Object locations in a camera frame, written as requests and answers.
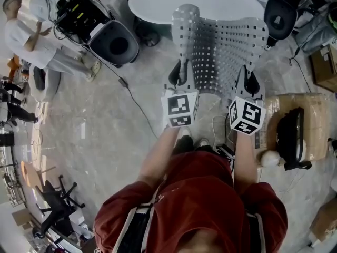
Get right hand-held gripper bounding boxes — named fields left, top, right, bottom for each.
left=227, top=64, right=267, bottom=137

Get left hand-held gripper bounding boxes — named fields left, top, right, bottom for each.
left=161, top=59, right=200, bottom=129

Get white perforated rubber mat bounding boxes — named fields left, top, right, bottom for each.
left=171, top=3, right=268, bottom=100

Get person's left forearm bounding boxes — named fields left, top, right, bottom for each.
left=136, top=126, right=182, bottom=187

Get person's right forearm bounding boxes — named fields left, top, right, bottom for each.
left=233, top=133, right=260, bottom=194

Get taped cardboard box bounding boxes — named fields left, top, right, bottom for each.
left=254, top=93, right=330, bottom=166

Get black waist bag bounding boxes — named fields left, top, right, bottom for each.
left=275, top=106, right=313, bottom=171

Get person's black trousers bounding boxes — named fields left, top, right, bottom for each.
left=172, top=135, right=221, bottom=157

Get black waist device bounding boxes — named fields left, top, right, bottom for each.
left=215, top=143, right=235, bottom=172

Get white round ball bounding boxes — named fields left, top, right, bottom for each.
left=260, top=150, right=280, bottom=168

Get person's red shirt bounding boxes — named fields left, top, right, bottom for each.
left=92, top=151, right=289, bottom=253

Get small cardboard box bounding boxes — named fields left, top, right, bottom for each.
left=308, top=199, right=337, bottom=244

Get black office chair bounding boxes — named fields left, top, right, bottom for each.
left=35, top=174, right=86, bottom=238

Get round wooden table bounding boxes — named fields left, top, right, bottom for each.
left=20, top=160, right=57, bottom=192

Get black power adapter cable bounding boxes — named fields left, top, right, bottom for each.
left=80, top=45, right=160, bottom=140
left=288, top=25, right=315, bottom=93

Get black white-edged shoulder strap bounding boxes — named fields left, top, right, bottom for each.
left=246, top=211, right=265, bottom=253
left=115, top=203, right=158, bottom=253

